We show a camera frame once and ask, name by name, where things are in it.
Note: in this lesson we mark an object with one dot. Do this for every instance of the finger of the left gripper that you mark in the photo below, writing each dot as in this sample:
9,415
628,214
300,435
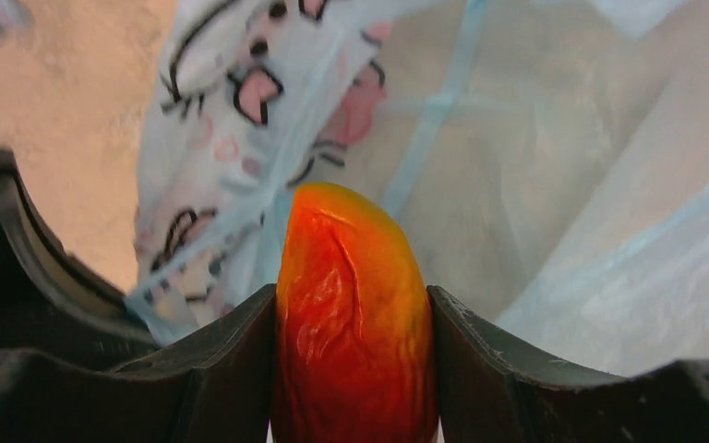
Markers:
51,301

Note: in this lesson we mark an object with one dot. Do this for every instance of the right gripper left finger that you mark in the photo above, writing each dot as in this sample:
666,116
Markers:
211,386

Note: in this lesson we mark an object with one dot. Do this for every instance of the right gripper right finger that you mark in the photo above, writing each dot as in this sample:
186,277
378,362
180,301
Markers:
495,387

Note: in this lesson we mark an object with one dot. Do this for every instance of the orange red fake mango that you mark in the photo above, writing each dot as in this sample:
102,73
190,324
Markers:
354,346

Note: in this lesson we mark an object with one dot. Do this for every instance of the light blue plastic bag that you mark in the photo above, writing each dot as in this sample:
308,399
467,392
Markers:
547,160

